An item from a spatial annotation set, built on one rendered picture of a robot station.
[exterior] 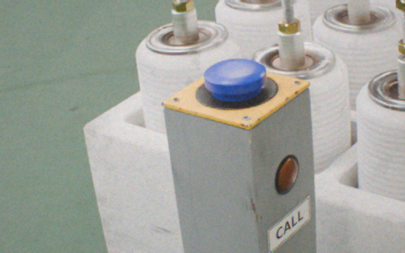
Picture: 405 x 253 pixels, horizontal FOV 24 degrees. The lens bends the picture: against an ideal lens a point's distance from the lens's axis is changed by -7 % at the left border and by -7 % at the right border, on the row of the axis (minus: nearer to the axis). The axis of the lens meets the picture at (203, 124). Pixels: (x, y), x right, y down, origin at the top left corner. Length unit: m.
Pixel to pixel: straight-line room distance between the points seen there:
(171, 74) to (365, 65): 0.18
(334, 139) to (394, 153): 0.09
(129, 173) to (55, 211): 0.26
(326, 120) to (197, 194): 0.19
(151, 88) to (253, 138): 0.29
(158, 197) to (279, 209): 0.26
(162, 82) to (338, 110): 0.16
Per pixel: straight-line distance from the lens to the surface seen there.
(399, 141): 0.75
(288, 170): 0.65
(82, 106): 1.40
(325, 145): 0.83
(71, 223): 1.13
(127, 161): 0.91
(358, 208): 0.76
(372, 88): 0.78
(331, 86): 0.81
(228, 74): 0.63
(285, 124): 0.64
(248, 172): 0.62
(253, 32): 0.96
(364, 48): 0.89
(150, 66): 0.88
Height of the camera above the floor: 0.59
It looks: 27 degrees down
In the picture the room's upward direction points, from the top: 7 degrees counter-clockwise
